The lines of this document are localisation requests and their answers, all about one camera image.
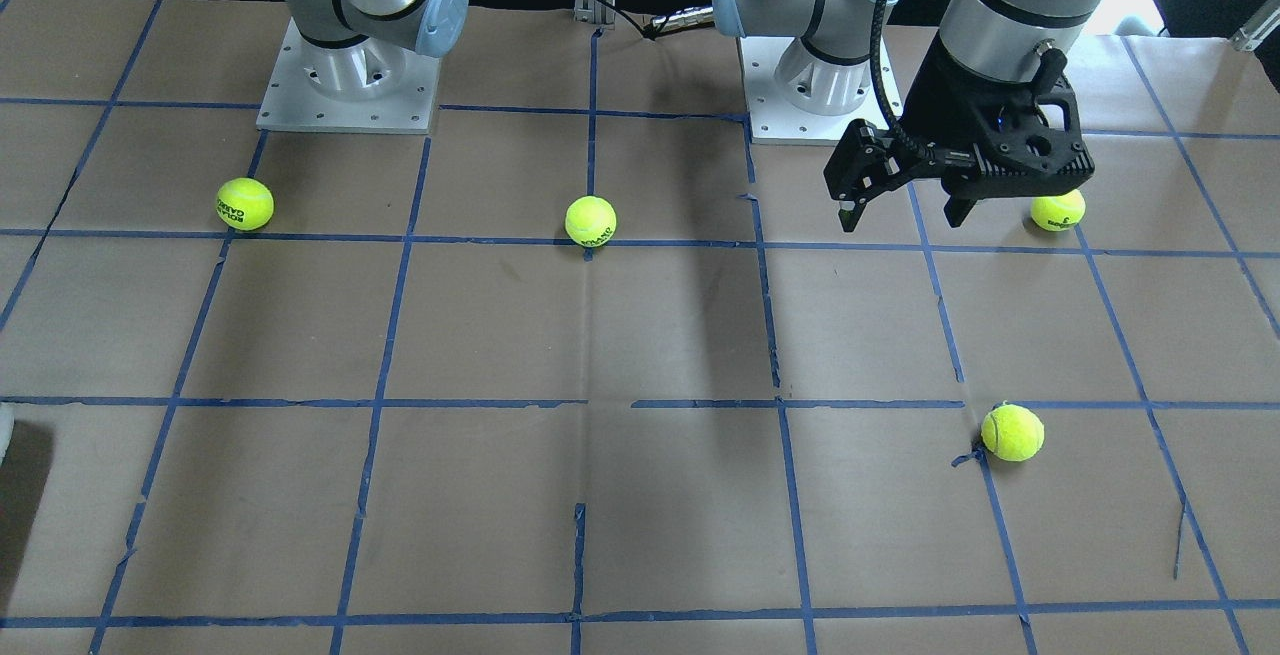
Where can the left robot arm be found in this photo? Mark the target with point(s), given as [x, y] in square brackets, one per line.
[993, 38]

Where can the tennis ball on loose tape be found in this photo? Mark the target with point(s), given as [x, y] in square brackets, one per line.
[1012, 432]

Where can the brown paper table cover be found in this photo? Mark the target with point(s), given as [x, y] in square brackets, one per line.
[410, 415]

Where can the tennis ball near centre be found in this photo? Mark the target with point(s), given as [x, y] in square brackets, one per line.
[590, 221]

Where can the tennis ball far corner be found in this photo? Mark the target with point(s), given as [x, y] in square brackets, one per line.
[1058, 213]

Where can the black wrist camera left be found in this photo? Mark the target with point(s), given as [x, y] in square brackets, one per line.
[868, 161]

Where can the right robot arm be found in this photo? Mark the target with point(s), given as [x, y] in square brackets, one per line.
[365, 5]

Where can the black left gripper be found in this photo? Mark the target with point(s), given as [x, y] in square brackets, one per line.
[945, 100]

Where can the tennis ball by base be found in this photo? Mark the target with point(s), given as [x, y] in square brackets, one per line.
[244, 203]

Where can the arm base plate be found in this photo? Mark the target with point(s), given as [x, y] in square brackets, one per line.
[796, 99]
[289, 104]

